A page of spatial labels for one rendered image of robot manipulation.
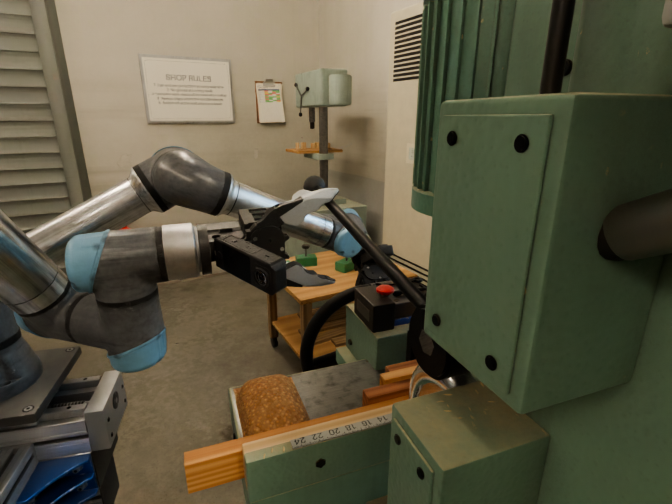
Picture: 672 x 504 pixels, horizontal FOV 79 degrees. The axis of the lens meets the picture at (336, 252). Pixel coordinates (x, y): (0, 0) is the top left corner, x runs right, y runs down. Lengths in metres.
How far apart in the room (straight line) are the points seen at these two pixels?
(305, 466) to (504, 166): 0.39
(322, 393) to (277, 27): 3.27
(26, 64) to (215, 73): 1.16
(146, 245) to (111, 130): 2.82
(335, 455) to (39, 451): 0.64
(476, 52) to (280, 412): 0.46
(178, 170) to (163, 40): 2.60
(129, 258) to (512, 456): 0.45
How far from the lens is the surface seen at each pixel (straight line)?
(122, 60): 3.38
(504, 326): 0.22
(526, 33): 0.39
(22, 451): 0.98
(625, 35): 0.28
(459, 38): 0.44
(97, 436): 0.96
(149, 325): 0.60
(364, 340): 0.71
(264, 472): 0.49
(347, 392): 0.64
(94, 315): 0.63
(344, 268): 2.09
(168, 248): 0.56
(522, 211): 0.20
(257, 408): 0.58
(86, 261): 0.57
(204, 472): 0.52
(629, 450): 0.31
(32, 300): 0.66
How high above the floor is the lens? 1.29
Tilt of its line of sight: 18 degrees down
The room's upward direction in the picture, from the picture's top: straight up
